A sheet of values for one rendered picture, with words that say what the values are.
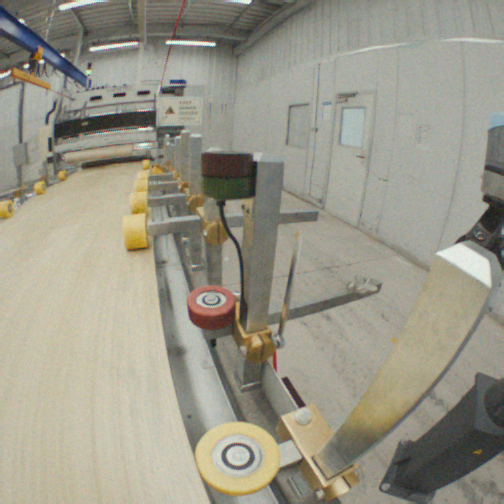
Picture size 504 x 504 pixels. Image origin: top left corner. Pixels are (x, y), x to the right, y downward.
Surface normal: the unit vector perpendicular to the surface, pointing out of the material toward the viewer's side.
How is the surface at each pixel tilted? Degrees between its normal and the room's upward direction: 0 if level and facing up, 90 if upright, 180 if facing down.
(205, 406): 0
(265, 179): 90
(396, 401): 90
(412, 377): 90
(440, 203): 90
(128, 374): 0
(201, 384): 0
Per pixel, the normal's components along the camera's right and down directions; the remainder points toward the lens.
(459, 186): -0.93, 0.11
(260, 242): 0.37, 0.43
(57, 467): 0.06, -0.90
